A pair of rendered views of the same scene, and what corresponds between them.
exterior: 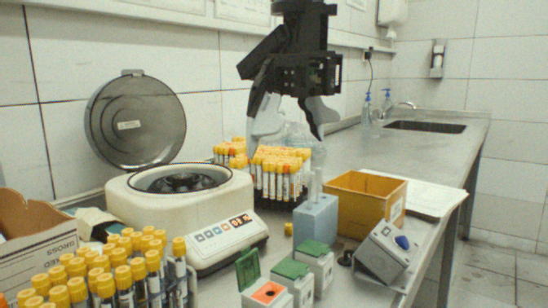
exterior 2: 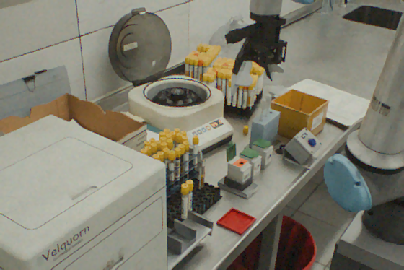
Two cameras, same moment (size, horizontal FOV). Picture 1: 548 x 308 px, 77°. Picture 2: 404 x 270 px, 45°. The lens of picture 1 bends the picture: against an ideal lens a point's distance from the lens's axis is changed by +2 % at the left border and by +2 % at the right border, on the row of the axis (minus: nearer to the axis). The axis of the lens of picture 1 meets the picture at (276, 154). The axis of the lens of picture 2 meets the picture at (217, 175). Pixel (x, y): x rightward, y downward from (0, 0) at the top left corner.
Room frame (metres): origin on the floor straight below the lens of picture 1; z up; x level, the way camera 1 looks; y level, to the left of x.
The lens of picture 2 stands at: (-0.67, 0.10, 1.60)
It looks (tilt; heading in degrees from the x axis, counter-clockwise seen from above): 34 degrees down; 358
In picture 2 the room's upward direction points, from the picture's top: 4 degrees clockwise
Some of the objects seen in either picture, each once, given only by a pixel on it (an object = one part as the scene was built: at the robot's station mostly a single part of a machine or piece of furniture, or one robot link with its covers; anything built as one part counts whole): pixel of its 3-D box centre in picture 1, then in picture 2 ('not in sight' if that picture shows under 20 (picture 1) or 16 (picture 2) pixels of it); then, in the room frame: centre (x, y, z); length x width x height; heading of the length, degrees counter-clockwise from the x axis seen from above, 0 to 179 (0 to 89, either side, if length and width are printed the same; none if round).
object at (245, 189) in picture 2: not in sight; (238, 182); (0.35, 0.01, 0.89); 0.09 x 0.05 x 0.04; 55
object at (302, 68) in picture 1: (301, 52); (264, 38); (0.48, -0.03, 1.22); 0.09 x 0.08 x 0.12; 44
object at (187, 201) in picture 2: not in sight; (187, 188); (0.26, 0.13, 0.93); 0.17 x 0.09 x 0.11; 147
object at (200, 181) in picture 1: (183, 190); (177, 101); (0.65, 0.19, 0.97); 0.15 x 0.15 x 0.07
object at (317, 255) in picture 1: (314, 267); (261, 153); (0.47, -0.06, 0.91); 0.05 x 0.04 x 0.07; 56
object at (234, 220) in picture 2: not in sight; (236, 221); (0.21, 0.02, 0.88); 0.07 x 0.07 x 0.01; 56
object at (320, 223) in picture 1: (315, 229); (264, 131); (0.56, -0.07, 0.93); 0.10 x 0.07 x 0.10; 148
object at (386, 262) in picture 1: (374, 248); (296, 144); (0.51, -0.16, 0.92); 0.13 x 0.07 x 0.08; 56
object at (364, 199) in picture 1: (364, 204); (298, 115); (0.67, -0.18, 0.93); 0.13 x 0.13 x 0.10; 53
